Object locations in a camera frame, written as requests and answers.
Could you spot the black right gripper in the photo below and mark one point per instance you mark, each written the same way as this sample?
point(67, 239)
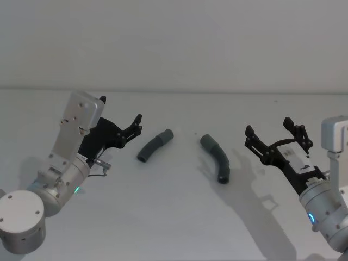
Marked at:
point(292, 160)

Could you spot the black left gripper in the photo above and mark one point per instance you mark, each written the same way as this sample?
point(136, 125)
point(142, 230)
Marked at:
point(102, 133)

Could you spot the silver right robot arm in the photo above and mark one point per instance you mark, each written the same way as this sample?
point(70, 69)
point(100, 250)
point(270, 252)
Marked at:
point(323, 201)

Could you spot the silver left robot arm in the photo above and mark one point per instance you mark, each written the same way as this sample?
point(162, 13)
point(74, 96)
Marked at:
point(65, 174)

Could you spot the white table cloth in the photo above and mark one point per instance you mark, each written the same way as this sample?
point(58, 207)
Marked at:
point(174, 217)

